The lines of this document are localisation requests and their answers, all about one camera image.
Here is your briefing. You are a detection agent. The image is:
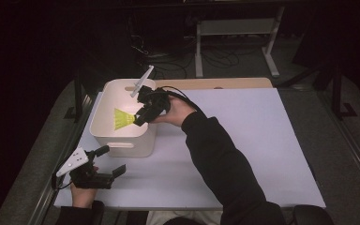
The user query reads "white desk frame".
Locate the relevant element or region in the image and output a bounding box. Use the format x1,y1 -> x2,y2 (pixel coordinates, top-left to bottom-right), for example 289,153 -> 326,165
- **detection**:
195,6 -> 286,79

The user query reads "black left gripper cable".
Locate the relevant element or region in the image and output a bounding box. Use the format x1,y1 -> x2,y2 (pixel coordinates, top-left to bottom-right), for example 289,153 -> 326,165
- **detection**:
51,172 -> 73,191

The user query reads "person's left hand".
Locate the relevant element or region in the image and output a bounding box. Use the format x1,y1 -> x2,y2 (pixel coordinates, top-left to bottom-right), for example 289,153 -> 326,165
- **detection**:
69,183 -> 100,209

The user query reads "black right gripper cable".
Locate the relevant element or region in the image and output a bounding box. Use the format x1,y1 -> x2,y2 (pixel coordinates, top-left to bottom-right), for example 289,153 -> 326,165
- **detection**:
151,85 -> 207,119

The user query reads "white plastic storage bin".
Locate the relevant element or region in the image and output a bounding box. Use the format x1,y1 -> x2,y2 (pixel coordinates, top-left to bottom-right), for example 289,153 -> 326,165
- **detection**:
89,78 -> 158,158

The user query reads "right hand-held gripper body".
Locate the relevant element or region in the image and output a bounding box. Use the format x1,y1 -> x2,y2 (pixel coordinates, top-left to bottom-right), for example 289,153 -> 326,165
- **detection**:
130,65 -> 172,121

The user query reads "black floor cable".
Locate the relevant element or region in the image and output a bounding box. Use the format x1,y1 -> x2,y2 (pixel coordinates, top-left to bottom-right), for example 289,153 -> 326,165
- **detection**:
202,46 -> 242,69
130,34 -> 188,80

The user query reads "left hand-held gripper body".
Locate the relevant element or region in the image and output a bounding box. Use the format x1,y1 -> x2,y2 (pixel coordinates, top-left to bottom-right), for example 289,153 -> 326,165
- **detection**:
55,146 -> 114,190

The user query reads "white table mat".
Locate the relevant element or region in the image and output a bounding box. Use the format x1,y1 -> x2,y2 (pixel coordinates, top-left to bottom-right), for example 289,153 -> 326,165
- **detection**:
53,87 -> 326,210

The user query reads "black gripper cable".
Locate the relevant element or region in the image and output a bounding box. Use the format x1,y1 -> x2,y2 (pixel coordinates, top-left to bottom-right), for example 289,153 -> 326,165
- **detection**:
51,172 -> 73,191
151,85 -> 207,119

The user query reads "person's right hand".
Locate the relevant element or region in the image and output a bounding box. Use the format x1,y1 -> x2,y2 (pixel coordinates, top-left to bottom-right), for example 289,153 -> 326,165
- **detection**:
152,95 -> 198,128

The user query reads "metal rail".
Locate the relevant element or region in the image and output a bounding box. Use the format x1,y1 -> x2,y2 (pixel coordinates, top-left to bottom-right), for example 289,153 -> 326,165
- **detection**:
320,90 -> 360,201
27,93 -> 98,225

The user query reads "yellow plastic shuttlecock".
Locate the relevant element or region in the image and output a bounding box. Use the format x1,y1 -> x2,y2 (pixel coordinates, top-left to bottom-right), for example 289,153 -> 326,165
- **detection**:
113,108 -> 137,131

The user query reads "black metal stand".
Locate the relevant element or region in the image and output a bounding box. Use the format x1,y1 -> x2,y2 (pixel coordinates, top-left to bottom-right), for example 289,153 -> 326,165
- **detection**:
64,74 -> 88,123
277,62 -> 359,121

